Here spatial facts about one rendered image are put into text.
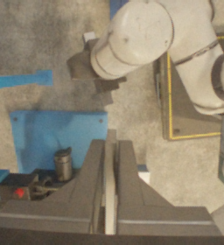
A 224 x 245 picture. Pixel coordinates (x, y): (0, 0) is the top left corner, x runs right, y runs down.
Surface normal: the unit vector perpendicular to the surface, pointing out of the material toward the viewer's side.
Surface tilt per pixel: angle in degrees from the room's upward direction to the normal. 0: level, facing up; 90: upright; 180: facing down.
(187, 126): 0
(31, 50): 0
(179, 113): 0
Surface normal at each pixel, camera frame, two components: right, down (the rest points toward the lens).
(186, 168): -0.04, 0.28
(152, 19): 0.25, 0.00
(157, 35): 0.36, 0.20
